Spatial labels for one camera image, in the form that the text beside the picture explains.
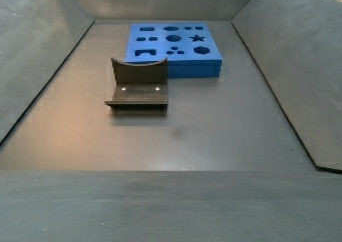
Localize blue shape sorter block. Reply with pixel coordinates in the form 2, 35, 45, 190
125, 22, 221, 78

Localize black curved stand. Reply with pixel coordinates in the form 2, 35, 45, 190
105, 58, 168, 108

